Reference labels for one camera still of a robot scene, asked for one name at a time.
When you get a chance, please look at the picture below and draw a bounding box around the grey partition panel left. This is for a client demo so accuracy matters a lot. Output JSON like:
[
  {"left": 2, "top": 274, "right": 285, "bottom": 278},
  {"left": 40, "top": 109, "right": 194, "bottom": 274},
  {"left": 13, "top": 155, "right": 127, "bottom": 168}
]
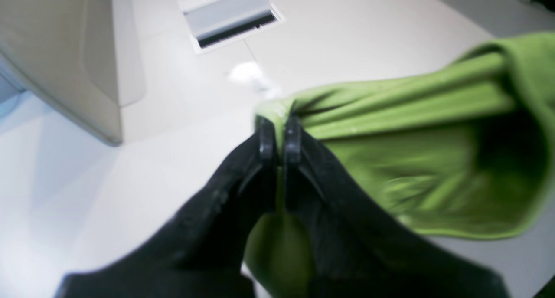
[{"left": 440, "top": 0, "right": 555, "bottom": 37}]

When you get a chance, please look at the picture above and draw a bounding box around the green t-shirt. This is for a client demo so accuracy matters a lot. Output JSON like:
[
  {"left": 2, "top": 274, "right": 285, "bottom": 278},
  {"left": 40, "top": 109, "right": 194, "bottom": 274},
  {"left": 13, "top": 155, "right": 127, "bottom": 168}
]
[{"left": 244, "top": 31, "right": 554, "bottom": 298}]

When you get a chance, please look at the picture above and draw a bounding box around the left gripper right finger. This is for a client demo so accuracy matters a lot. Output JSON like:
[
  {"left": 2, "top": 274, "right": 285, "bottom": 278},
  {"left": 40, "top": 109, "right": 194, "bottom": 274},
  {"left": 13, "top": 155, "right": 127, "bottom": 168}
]
[{"left": 283, "top": 117, "right": 509, "bottom": 298}]

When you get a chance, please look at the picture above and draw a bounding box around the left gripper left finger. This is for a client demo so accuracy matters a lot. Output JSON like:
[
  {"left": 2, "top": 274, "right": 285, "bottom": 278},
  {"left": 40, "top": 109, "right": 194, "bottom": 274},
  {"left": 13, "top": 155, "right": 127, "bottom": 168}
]
[{"left": 55, "top": 118, "right": 278, "bottom": 298}]

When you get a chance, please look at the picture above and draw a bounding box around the white table vent grille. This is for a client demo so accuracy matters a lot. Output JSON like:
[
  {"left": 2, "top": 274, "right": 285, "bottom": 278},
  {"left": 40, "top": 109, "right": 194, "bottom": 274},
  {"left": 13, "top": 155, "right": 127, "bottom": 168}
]
[{"left": 177, "top": 0, "right": 285, "bottom": 55}]

